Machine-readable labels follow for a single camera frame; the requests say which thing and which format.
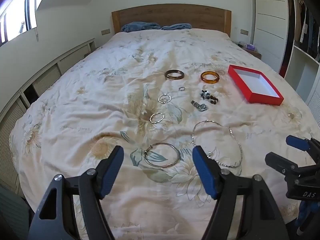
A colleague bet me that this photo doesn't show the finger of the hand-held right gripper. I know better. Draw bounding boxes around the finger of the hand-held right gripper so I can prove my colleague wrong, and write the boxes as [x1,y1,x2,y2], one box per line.
[286,135,320,166]
[265,152,304,180]

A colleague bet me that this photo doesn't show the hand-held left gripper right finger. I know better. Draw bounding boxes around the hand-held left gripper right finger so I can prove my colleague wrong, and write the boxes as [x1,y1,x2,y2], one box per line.
[192,145,292,240]

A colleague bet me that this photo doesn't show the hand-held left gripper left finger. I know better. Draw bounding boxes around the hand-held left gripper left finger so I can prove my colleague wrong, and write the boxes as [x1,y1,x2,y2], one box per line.
[27,145,125,240]

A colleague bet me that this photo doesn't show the large silver bangle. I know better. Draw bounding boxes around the large silver bangle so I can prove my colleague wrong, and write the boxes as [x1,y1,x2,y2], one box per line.
[144,142,181,168]

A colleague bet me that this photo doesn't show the silver chain necklace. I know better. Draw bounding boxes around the silver chain necklace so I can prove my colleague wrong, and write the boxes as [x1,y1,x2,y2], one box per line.
[191,120,243,168]

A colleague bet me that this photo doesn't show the red jewelry box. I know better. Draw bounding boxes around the red jewelry box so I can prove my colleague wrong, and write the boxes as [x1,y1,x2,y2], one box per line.
[227,64,284,105]

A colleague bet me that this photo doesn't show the silver wristwatch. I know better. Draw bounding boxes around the silver wristwatch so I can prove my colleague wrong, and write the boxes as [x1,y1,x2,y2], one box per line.
[191,100,208,112]

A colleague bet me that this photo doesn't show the amber bangle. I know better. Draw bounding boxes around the amber bangle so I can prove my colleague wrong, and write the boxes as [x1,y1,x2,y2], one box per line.
[200,71,220,83]

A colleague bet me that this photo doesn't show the dark brown bangle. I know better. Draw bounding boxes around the dark brown bangle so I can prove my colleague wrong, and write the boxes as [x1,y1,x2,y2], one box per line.
[164,69,185,81]

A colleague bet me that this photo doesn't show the person's right hand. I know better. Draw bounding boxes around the person's right hand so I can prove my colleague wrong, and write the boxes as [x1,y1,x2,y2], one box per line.
[294,200,320,240]

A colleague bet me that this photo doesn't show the white open shelf unit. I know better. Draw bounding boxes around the white open shelf unit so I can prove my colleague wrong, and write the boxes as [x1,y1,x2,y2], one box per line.
[290,44,320,130]

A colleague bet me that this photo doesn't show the floral bedspread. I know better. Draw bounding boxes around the floral bedspread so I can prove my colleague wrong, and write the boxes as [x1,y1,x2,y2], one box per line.
[9,27,320,240]

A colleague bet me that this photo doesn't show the wooden nightstand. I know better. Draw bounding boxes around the wooden nightstand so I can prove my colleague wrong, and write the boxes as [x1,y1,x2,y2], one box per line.
[244,46,263,60]

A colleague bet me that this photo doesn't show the hanging clothes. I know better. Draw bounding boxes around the hanging clothes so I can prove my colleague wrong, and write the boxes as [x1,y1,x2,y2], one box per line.
[291,0,320,60]

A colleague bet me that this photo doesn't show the low white louvered cabinet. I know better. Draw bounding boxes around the low white louvered cabinet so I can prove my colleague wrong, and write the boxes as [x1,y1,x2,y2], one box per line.
[0,39,97,198]

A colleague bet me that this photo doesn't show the white wardrobe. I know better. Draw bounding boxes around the white wardrobe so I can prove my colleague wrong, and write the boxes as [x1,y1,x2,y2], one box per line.
[252,0,294,78]

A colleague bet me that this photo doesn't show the blue folded blanket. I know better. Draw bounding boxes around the blue folded blanket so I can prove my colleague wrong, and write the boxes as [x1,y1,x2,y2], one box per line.
[121,22,161,33]
[161,23,192,30]

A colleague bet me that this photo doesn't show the wooden bed headboard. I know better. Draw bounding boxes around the wooden bed headboard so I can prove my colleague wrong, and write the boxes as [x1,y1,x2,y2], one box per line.
[111,4,232,37]

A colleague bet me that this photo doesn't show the dark framed window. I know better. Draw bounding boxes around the dark framed window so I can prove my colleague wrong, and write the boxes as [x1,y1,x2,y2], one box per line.
[0,0,55,45]

